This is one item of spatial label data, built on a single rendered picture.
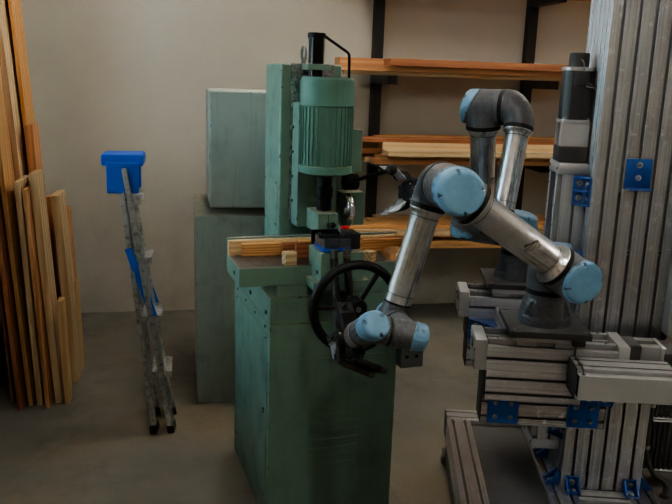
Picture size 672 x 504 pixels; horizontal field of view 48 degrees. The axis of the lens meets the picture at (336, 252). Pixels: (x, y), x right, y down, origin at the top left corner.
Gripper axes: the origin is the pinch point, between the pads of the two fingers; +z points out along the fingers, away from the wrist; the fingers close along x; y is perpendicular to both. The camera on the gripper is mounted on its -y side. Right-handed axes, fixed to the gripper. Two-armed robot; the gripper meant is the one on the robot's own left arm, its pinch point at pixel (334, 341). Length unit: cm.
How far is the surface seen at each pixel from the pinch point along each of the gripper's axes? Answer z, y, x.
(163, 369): 113, -13, -39
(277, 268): 12.2, -26.2, -11.3
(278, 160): 28, -69, -3
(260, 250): 24.5, -35.9, -13.2
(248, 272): 12.6, -25.5, -20.4
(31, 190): 113, -93, -88
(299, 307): 18.7, -14.9, -3.9
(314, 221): 19.9, -43.8, 5.0
